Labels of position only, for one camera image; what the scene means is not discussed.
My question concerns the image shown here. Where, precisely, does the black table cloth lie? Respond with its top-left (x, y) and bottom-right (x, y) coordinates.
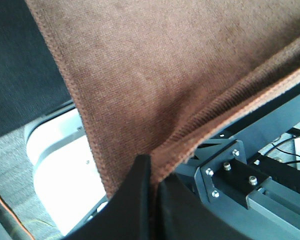
top-left (0, 0), bottom-right (71, 137)

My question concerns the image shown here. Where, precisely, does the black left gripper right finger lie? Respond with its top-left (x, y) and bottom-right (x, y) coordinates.
top-left (156, 174), bottom-right (266, 240)

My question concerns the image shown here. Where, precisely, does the grey metal robot frame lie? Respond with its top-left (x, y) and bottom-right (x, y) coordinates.
top-left (175, 83), bottom-right (300, 240)

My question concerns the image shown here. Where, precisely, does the orange black cable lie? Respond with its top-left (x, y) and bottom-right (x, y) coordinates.
top-left (0, 178), bottom-right (33, 240)

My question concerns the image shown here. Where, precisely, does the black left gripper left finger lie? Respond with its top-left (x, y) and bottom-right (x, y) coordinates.
top-left (64, 154), bottom-right (151, 240)

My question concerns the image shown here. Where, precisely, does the brown towel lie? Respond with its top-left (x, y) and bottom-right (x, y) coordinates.
top-left (27, 0), bottom-right (300, 197)

